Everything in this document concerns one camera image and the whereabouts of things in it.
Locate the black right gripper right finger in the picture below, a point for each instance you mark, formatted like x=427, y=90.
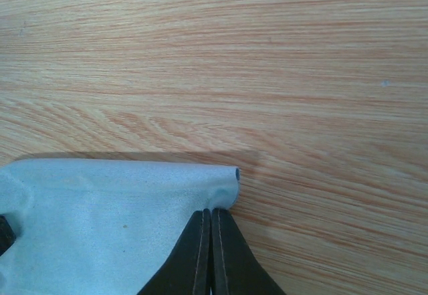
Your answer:
x=235, y=269

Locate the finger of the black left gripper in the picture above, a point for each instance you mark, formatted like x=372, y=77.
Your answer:
x=7, y=235

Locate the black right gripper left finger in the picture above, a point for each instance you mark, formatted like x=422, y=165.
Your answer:
x=186, y=270

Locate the light blue cleaning cloth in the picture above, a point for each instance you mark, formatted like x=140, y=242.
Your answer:
x=87, y=226

